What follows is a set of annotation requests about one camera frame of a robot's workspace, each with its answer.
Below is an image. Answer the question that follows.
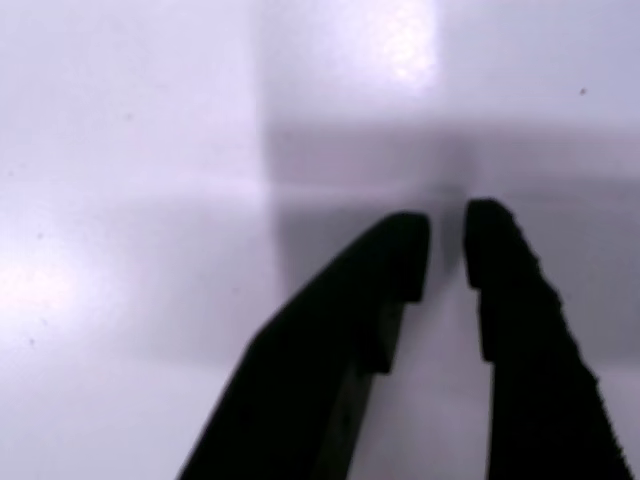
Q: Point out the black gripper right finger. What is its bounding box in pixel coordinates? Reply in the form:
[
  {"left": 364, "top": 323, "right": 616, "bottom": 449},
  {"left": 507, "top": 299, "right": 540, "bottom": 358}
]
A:
[{"left": 463, "top": 198, "right": 634, "bottom": 480}]

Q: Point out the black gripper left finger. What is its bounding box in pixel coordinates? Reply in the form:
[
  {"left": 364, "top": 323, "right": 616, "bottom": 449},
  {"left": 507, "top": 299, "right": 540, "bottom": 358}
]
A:
[{"left": 174, "top": 212, "right": 432, "bottom": 480}]

